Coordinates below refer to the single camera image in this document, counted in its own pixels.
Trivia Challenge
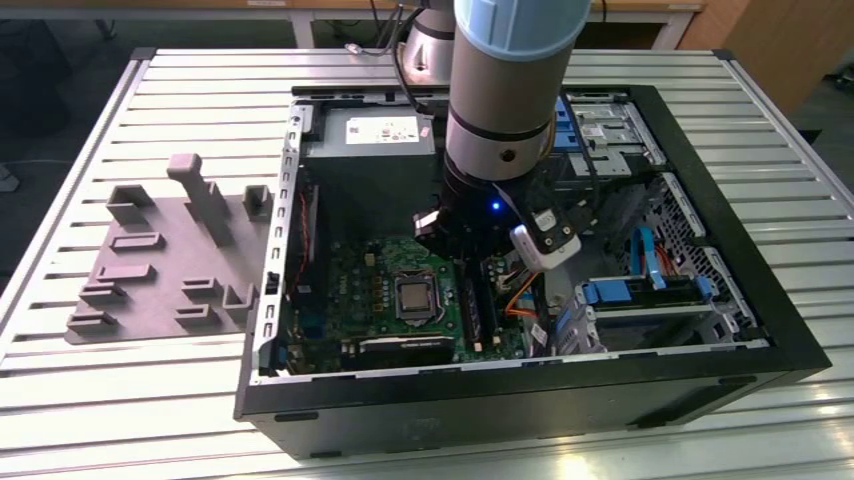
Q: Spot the black office chair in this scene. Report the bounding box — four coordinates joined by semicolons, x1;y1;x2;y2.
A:
0;19;74;166

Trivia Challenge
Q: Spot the silver CPU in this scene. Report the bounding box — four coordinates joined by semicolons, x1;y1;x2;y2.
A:
399;284;435;309

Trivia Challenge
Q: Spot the wooden cabinet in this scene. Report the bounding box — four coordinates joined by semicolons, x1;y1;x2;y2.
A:
676;0;854;119

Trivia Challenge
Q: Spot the green motherboard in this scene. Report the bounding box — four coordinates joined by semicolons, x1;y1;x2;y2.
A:
285;232;535;374

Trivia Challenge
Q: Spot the orange wire bundle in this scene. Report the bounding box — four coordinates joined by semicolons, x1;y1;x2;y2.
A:
500;284;539;321

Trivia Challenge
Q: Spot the hard disk in blue carrier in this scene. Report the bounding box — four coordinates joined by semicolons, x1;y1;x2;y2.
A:
573;276;716;315

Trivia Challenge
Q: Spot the metal disk bay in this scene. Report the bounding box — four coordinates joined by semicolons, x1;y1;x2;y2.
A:
565;299;762;359

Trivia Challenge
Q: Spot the blue data cable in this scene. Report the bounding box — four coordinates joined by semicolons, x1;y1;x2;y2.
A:
628;225;669;292
551;307;576;351

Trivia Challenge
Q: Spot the black PC case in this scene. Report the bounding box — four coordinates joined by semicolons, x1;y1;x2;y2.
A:
230;83;834;460

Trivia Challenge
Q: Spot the black graphics card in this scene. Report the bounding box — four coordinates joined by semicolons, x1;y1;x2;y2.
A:
340;335;459;372

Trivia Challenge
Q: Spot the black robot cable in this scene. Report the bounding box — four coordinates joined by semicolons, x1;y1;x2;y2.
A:
369;0;441;119

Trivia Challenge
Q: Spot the black RAM slot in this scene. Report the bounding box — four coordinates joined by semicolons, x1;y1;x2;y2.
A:
469;259;493;349
451;258;476;351

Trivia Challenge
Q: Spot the metal socket cover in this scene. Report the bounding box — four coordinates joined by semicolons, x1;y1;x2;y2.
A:
393;277;440;316

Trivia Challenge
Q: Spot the grey parts rack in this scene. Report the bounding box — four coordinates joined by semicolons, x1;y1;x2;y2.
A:
62;152;279;346

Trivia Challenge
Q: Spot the grey power supply unit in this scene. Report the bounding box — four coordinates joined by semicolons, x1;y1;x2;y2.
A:
296;102;448;241

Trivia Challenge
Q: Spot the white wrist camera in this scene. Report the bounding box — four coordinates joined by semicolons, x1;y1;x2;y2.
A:
508;209;583;272

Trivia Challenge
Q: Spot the metal drive cage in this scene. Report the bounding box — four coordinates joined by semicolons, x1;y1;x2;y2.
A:
532;89;668;211

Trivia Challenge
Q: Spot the black CPU socket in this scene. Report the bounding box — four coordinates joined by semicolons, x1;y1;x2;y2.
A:
391;268;444;325

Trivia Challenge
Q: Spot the blue plastic drive bracket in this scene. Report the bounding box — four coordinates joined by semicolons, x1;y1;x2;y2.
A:
551;94;593;154

